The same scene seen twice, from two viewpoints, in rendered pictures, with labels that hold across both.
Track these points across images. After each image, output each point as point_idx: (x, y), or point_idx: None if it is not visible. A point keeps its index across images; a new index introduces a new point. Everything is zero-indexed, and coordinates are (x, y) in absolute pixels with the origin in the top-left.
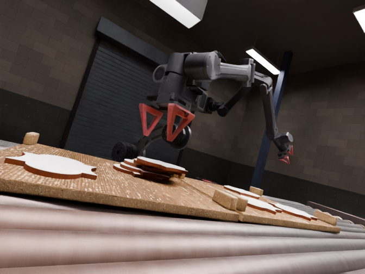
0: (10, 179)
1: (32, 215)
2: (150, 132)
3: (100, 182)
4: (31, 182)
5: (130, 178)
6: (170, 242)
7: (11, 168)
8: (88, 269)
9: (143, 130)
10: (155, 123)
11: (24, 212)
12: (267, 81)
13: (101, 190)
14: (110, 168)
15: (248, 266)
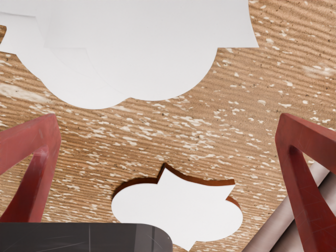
0: (249, 241)
1: (293, 217)
2: (44, 123)
3: (248, 177)
4: (256, 232)
5: (193, 101)
6: None
7: (209, 241)
8: None
9: (57, 159)
10: (3, 158)
11: (289, 221)
12: None
13: (285, 186)
14: (91, 110)
15: None
